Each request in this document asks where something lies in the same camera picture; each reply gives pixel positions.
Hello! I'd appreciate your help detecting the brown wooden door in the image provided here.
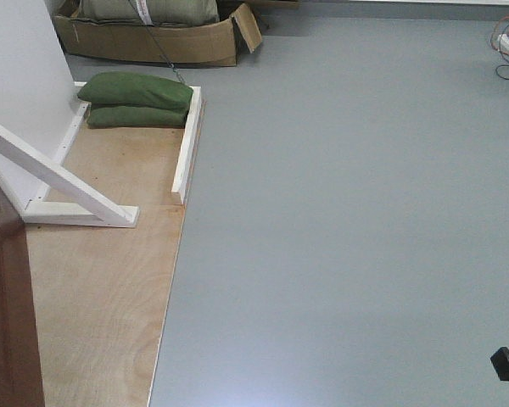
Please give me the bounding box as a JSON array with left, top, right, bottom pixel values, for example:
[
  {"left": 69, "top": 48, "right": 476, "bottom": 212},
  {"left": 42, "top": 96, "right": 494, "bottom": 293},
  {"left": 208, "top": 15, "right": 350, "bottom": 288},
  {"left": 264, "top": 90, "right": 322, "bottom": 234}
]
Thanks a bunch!
[{"left": 0, "top": 187, "right": 45, "bottom": 406}]

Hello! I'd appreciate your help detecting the white far support brace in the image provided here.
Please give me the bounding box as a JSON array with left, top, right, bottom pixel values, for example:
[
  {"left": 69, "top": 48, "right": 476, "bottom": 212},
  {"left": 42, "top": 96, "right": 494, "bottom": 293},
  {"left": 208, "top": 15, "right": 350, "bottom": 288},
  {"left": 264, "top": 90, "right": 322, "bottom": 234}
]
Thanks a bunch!
[{"left": 0, "top": 125, "right": 140, "bottom": 228}]

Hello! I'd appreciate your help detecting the lower green sandbag far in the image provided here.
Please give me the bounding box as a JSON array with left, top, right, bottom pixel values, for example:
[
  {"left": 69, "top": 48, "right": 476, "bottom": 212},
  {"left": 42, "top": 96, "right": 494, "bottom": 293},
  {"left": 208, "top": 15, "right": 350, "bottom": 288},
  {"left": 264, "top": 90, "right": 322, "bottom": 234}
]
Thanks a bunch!
[{"left": 87, "top": 105, "right": 188, "bottom": 128}]

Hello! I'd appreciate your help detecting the green sandbag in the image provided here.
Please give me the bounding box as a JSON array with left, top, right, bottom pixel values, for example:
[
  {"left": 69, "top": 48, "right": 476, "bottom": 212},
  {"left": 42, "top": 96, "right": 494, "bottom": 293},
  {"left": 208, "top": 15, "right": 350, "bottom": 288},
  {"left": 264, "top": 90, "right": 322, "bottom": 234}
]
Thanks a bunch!
[
  {"left": 77, "top": 71, "right": 193, "bottom": 111},
  {"left": 87, "top": 105, "right": 188, "bottom": 128}
]

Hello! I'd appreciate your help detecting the plywood base board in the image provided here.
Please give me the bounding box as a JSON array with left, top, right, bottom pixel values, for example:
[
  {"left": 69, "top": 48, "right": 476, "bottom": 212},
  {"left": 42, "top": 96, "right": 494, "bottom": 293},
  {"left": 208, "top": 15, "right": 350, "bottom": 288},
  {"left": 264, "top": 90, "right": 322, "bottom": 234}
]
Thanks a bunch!
[{"left": 27, "top": 128, "right": 185, "bottom": 406}]

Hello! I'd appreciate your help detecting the upper green sandbag far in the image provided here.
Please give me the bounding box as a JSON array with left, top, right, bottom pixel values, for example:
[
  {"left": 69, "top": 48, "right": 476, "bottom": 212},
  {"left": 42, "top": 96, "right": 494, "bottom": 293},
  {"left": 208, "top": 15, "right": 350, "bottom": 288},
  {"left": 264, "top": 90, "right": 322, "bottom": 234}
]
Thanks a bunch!
[{"left": 77, "top": 71, "right": 193, "bottom": 111}]

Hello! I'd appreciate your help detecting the grey sack in box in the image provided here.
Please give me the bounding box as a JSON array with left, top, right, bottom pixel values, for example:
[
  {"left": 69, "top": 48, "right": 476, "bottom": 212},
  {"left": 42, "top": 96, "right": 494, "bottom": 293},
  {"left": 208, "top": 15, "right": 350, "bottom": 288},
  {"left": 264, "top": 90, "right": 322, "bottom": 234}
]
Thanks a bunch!
[{"left": 79, "top": 0, "right": 220, "bottom": 27}]

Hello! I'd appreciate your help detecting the brown cardboard box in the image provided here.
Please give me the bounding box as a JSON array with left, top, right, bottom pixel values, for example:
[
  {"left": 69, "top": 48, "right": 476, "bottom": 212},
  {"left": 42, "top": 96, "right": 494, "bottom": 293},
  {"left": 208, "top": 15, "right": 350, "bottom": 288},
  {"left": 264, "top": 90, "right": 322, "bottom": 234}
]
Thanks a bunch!
[{"left": 53, "top": 1, "right": 262, "bottom": 67}]

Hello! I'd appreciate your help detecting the white far edge rail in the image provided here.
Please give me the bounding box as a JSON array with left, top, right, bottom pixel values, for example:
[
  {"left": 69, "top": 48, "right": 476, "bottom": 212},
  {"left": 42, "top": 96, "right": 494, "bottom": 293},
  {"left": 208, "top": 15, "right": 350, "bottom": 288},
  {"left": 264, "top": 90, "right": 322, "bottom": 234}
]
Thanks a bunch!
[{"left": 171, "top": 86, "right": 204, "bottom": 205}]

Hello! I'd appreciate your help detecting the far tension cable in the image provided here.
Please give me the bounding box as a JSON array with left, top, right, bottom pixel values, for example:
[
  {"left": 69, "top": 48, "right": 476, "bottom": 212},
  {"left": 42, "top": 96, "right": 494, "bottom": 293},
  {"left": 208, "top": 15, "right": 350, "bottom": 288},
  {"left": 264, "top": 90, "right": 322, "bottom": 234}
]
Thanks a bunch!
[{"left": 126, "top": 0, "right": 187, "bottom": 86}]

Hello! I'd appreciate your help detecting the white wall panel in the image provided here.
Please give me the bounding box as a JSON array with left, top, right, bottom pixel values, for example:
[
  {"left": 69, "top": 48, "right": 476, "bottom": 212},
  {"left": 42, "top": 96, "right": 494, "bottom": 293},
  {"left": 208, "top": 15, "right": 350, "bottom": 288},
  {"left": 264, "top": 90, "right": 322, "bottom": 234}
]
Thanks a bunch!
[{"left": 0, "top": 0, "right": 89, "bottom": 213}]

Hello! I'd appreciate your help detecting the orange cable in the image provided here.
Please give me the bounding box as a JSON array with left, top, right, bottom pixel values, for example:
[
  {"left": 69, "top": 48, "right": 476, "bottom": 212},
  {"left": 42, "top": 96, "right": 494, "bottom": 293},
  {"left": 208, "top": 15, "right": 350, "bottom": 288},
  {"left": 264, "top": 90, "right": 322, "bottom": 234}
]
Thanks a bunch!
[{"left": 489, "top": 15, "right": 509, "bottom": 81}]

